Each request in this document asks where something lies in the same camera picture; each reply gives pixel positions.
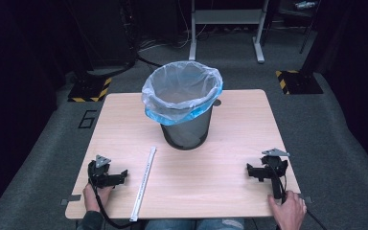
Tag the person's right hand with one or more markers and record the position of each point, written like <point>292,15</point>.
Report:
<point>288,211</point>

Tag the long white ruler strip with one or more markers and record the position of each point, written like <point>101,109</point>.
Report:
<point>143,183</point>

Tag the white metal table frame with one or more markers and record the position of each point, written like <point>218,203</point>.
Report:
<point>226,16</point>

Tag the person's legs in jeans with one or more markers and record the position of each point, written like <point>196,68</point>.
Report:
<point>191,224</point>

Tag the person's left hand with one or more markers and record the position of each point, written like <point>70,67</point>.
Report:
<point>93,195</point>

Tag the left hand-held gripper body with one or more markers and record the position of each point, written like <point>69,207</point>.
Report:
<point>97,172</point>

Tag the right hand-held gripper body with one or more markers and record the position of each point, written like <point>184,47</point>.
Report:
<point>275,166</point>

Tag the grey tape piece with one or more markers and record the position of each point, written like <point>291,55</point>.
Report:
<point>306,199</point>
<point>70,199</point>

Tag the black mesh trash can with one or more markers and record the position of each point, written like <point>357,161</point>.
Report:
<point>187,131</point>

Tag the translucent blue trash bag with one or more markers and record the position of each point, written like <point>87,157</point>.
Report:
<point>181,92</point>

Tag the black yellow striped base plate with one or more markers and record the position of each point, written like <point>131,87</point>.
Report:
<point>90,90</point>
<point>297,81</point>

